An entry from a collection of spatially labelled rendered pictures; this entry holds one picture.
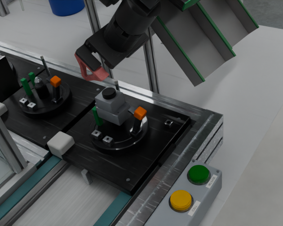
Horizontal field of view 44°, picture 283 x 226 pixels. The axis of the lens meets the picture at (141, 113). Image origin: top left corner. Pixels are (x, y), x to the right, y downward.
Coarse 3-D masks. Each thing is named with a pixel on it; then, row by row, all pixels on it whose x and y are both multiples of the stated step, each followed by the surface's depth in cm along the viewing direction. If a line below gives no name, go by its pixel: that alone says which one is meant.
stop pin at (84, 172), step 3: (81, 171) 76; (84, 171) 75; (87, 171) 75; (84, 174) 75; (87, 174) 75; (84, 177) 76; (87, 177) 76; (90, 177) 77; (84, 180) 77; (87, 180) 76; (90, 180) 77; (87, 183) 77; (90, 183) 77
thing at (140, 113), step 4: (132, 108) 73; (140, 108) 72; (132, 112) 72; (136, 112) 71; (140, 112) 71; (144, 112) 71; (136, 116) 72; (140, 116) 71; (144, 116) 72; (136, 120) 73; (140, 120) 72; (136, 124) 74; (140, 124) 75; (136, 128) 75; (136, 132) 76
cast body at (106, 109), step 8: (112, 88) 74; (96, 96) 74; (104, 96) 73; (112, 96) 73; (120, 96) 74; (96, 104) 79; (104, 104) 74; (112, 104) 73; (120, 104) 75; (128, 104) 76; (104, 112) 76; (112, 112) 74; (120, 112) 74; (128, 112) 76; (112, 120) 76; (120, 120) 75
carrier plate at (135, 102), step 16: (128, 96) 91; (160, 112) 85; (176, 112) 84; (80, 128) 85; (160, 128) 81; (176, 128) 80; (80, 144) 81; (144, 144) 78; (160, 144) 77; (64, 160) 80; (80, 160) 77; (96, 160) 77; (112, 160) 76; (128, 160) 75; (144, 160) 75; (96, 176) 75; (112, 176) 73; (128, 176) 72; (144, 176) 72; (128, 192) 70
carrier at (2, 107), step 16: (32, 80) 94; (64, 80) 101; (80, 80) 100; (16, 96) 99; (32, 96) 94; (48, 96) 93; (64, 96) 92; (80, 96) 94; (0, 112) 93; (16, 112) 93; (32, 112) 89; (48, 112) 89; (64, 112) 90; (80, 112) 89; (16, 128) 88; (32, 128) 88; (48, 128) 87; (64, 128) 86
